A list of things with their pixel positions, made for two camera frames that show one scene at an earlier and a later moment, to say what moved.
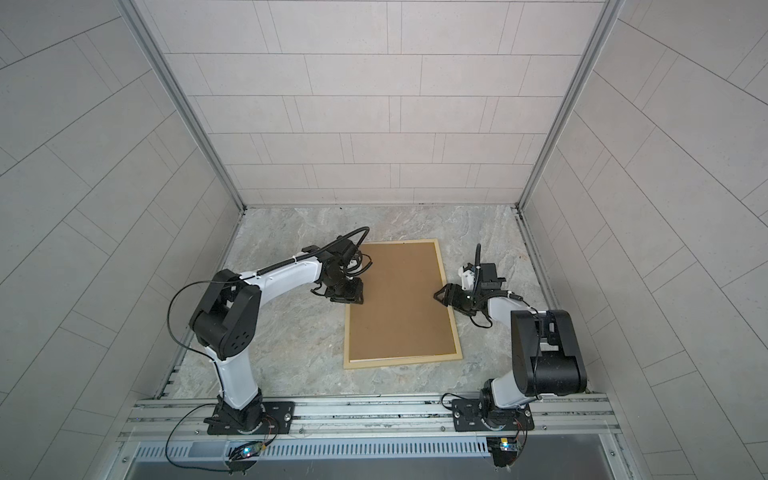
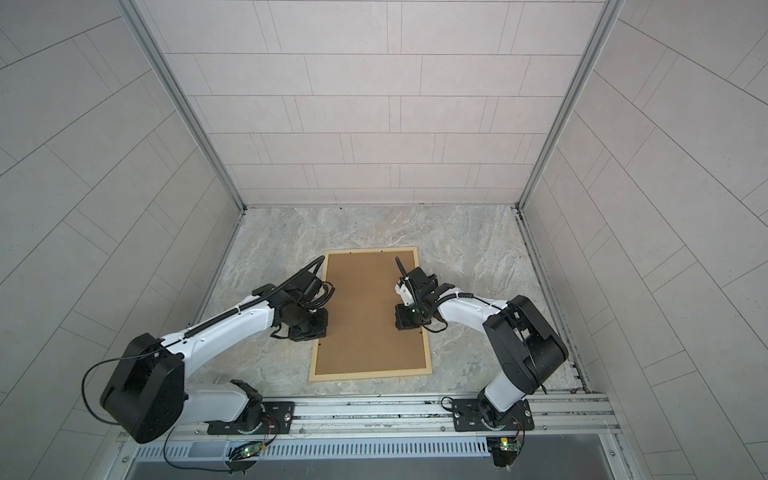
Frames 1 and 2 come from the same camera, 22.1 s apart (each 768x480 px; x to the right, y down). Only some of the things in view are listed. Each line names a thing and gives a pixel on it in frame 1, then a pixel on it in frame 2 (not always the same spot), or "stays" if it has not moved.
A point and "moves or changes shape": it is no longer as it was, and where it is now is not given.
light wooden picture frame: [360, 363] to [382, 373]
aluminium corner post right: [605, 21] stays
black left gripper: [356, 294] to [320, 330]
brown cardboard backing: [399, 315] moves or changes shape
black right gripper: [452, 297] to [401, 320]
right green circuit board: [504, 451] stays
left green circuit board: [247, 450] stays
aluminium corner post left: [142, 27] stays
